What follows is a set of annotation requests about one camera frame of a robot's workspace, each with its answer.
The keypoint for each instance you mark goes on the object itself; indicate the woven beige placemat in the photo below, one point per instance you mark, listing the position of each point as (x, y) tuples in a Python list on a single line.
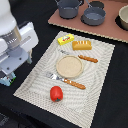
[(77, 106)]

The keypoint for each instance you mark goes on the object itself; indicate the beige bowl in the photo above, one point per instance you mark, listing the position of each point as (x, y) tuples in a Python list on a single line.
[(123, 14)]

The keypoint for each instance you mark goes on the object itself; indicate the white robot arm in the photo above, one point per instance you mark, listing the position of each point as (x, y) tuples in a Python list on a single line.
[(7, 21)]

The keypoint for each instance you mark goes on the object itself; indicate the toy fork wooden handle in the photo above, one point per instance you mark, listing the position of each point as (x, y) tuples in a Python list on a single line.
[(55, 77)]

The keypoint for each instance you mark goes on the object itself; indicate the red toy tomato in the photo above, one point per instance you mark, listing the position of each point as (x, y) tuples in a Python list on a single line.
[(56, 94)]

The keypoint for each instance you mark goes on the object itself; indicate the round wooden plate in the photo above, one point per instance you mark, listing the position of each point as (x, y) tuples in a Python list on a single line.
[(69, 66)]

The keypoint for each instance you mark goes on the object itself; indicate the grey toy saucepan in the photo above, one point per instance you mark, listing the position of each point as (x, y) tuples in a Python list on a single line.
[(94, 16)]

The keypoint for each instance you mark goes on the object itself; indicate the yellow toy butter box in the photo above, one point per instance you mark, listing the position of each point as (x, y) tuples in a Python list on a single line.
[(65, 39)]

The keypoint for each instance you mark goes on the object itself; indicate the yellow toy bread loaf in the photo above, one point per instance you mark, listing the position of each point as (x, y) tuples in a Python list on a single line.
[(81, 45)]

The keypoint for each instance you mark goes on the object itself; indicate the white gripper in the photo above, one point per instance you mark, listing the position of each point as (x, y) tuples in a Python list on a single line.
[(15, 47)]

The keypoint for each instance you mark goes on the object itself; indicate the light blue milk carton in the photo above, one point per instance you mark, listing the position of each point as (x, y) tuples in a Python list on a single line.
[(7, 80)]

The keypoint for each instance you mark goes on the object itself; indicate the grey toy cooking pot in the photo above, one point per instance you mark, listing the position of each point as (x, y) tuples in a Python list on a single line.
[(68, 9)]

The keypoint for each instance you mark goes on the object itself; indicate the toy knife wooden handle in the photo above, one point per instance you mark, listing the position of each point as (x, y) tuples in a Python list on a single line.
[(80, 56)]

